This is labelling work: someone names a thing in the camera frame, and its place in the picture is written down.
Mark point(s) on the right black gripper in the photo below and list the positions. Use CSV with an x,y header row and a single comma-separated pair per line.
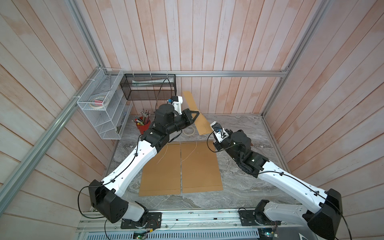
x,y
218,145

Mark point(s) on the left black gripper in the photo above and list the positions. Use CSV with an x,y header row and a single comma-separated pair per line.
x,y
186,113

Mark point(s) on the brown kraft file bag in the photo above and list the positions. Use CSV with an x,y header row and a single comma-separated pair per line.
x,y
162,174

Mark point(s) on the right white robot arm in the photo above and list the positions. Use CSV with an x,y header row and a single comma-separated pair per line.
x,y
318,209

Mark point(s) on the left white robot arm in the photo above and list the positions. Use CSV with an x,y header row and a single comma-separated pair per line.
x,y
106,195

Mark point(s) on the masking tape roll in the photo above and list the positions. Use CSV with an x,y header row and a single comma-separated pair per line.
x,y
189,131

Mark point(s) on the bundle of coloured pencils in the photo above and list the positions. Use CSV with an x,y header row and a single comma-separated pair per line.
x,y
145,116

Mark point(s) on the red metal pencil bucket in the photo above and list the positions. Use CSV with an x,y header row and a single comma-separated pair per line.
x,y
140,127

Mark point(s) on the tape roll on shelf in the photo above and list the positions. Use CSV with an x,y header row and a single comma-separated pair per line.
x,y
99,102

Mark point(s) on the black mesh wall basket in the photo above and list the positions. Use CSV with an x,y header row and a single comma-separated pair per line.
x,y
148,87

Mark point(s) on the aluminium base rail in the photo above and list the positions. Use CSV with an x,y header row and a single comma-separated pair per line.
x,y
198,220

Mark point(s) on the horizontal aluminium wall rail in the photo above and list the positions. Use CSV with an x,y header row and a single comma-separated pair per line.
x,y
221,74

